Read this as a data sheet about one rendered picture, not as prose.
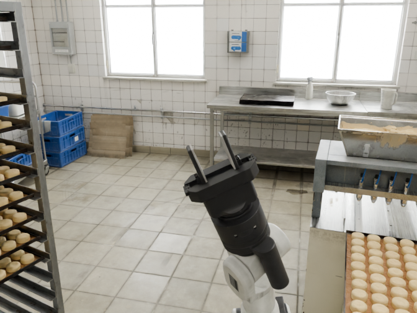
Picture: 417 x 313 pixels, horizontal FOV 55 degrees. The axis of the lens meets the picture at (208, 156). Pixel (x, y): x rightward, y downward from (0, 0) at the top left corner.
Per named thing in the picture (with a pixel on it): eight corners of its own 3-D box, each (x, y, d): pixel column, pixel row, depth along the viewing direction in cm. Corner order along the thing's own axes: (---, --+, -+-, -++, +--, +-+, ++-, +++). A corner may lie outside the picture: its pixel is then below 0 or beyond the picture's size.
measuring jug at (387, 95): (390, 110, 415) (393, 91, 408) (374, 107, 432) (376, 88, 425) (399, 109, 421) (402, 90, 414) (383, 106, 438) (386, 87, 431)
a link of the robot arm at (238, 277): (254, 226, 74) (257, 260, 84) (218, 256, 71) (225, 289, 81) (280, 248, 70) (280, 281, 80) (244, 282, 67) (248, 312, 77)
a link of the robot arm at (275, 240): (251, 196, 75) (267, 238, 81) (208, 231, 71) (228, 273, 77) (295, 217, 66) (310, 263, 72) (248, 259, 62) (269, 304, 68)
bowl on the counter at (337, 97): (324, 106, 438) (326, 94, 434) (323, 100, 468) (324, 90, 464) (356, 107, 431) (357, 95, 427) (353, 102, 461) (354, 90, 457)
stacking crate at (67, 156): (62, 151, 569) (61, 138, 563) (87, 154, 559) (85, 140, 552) (35, 165, 514) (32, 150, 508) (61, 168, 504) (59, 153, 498)
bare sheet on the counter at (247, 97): (239, 100, 448) (239, 99, 448) (244, 94, 485) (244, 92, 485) (294, 102, 436) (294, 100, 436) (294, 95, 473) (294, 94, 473)
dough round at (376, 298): (386, 310, 125) (388, 304, 124) (370, 305, 127) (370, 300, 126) (388, 300, 129) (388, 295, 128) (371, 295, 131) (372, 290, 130)
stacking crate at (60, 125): (57, 124, 555) (55, 110, 549) (83, 125, 548) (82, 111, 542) (31, 136, 499) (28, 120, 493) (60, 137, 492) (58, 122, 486)
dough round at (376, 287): (372, 285, 136) (372, 280, 136) (387, 290, 134) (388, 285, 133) (368, 293, 132) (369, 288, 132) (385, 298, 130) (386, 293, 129)
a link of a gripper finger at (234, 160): (216, 130, 62) (229, 161, 65) (221, 138, 60) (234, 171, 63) (226, 126, 62) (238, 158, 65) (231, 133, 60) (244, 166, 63)
